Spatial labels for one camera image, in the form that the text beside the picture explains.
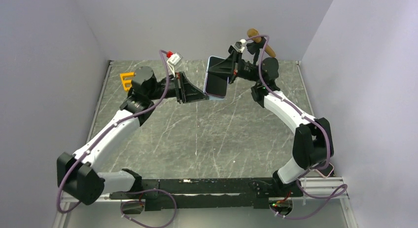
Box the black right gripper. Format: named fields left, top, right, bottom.
left=206, top=51, right=262, bottom=85

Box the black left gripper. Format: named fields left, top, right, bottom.
left=149, top=72, right=209, bottom=103

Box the light blue phone case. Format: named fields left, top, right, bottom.
left=204, top=55, right=229, bottom=101

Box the pink cased phone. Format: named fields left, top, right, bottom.
left=307, top=162, right=335, bottom=178

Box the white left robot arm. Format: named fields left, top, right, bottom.
left=56, top=66, right=209, bottom=205

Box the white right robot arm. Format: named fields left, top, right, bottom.
left=204, top=52, right=334, bottom=196

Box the black microphone stand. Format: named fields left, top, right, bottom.
left=246, top=38, right=267, bottom=65

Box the brown wooden microphone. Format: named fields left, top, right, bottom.
left=246, top=28, right=276, bottom=58

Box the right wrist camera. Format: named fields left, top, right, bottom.
left=228, top=39, right=247, bottom=54

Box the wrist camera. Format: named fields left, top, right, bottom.
left=228, top=39, right=247, bottom=54
left=166, top=51, right=183, bottom=70

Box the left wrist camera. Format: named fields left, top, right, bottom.
left=166, top=51, right=183, bottom=70

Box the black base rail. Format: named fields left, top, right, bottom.
left=109, top=177, right=303, bottom=211

